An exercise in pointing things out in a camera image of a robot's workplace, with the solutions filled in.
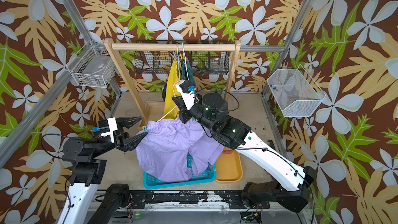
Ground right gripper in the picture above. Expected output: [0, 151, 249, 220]
[174, 95, 222, 135]

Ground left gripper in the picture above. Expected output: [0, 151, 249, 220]
[92, 118, 146, 161]

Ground purple shorts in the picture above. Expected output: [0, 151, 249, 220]
[136, 119, 224, 183]

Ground pink wire hanger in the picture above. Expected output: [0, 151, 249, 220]
[157, 80, 183, 122]

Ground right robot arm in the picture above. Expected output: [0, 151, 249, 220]
[172, 92, 315, 213]

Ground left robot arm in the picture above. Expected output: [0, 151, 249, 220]
[57, 117, 148, 224]

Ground yellow shorts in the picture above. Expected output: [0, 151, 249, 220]
[164, 60, 180, 119]

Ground green shorts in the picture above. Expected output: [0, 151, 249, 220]
[180, 63, 195, 86]

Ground black mesh basket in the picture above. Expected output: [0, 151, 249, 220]
[132, 51, 230, 75]

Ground teal plastic basket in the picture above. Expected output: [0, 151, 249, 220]
[143, 164, 217, 190]

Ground yellow plastic tray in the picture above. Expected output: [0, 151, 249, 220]
[216, 147, 243, 183]

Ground wooden clothes rack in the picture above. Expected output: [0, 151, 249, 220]
[104, 38, 241, 127]

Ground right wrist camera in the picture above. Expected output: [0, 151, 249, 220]
[176, 80, 195, 110]

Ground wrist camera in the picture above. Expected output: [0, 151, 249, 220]
[91, 117, 118, 144]
[176, 80, 195, 110]

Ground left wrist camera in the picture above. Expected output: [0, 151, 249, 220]
[91, 117, 118, 144]

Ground white wire hanger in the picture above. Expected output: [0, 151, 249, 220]
[181, 43, 189, 81]

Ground black mounting rail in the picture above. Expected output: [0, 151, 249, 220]
[119, 190, 270, 209]

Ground white wire basket left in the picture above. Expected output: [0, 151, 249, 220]
[68, 41, 116, 88]

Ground white wire basket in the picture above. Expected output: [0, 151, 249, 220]
[267, 65, 326, 118]
[68, 41, 116, 88]

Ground black handled screwdriver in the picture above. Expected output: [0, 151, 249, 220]
[267, 140, 275, 150]

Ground white wire basket right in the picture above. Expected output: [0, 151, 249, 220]
[267, 65, 326, 118]

